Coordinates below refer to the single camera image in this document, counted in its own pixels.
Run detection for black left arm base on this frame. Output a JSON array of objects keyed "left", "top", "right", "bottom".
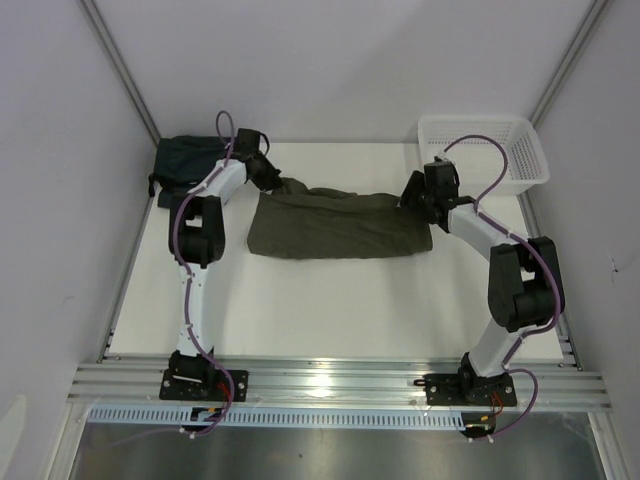
[{"left": 159, "top": 351, "right": 249, "bottom": 402}]

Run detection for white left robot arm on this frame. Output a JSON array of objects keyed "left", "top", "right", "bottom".
[{"left": 150, "top": 128, "right": 282, "bottom": 357}]

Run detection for aluminium frame post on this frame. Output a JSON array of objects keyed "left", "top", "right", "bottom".
[
  {"left": 529, "top": 0, "right": 614, "bottom": 128},
  {"left": 77, "top": 0, "right": 161, "bottom": 146}
]

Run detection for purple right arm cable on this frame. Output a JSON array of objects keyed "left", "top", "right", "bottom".
[{"left": 434, "top": 133, "right": 564, "bottom": 444}]

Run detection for aluminium mounting rail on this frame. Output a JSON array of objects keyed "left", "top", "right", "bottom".
[{"left": 67, "top": 357, "right": 612, "bottom": 412}]

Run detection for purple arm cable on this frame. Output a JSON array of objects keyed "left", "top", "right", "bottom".
[
  {"left": 434, "top": 133, "right": 564, "bottom": 444},
  {"left": 112, "top": 110, "right": 251, "bottom": 449}
]

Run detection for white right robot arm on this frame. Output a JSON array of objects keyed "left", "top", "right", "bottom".
[{"left": 399, "top": 160, "right": 565, "bottom": 404}]

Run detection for white plastic basket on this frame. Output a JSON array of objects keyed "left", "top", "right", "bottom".
[{"left": 417, "top": 115, "right": 550, "bottom": 197}]

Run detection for dark navy folded shorts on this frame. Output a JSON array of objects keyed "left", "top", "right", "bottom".
[{"left": 148, "top": 135, "right": 226, "bottom": 209}]

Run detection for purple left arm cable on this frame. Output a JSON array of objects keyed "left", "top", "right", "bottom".
[{"left": 112, "top": 110, "right": 251, "bottom": 449}]

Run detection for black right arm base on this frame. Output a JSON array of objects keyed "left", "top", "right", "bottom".
[{"left": 413, "top": 353, "right": 517, "bottom": 407}]

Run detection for left aluminium frame post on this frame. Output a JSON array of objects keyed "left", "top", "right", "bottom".
[{"left": 77, "top": 0, "right": 161, "bottom": 146}]

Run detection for right aluminium frame post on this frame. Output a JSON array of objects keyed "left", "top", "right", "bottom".
[{"left": 529, "top": 0, "right": 614, "bottom": 128}]

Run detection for olive green shorts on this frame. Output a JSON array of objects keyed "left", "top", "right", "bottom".
[{"left": 247, "top": 178, "right": 433, "bottom": 260}]

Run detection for white slotted cable duct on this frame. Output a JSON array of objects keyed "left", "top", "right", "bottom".
[{"left": 87, "top": 404, "right": 465, "bottom": 431}]

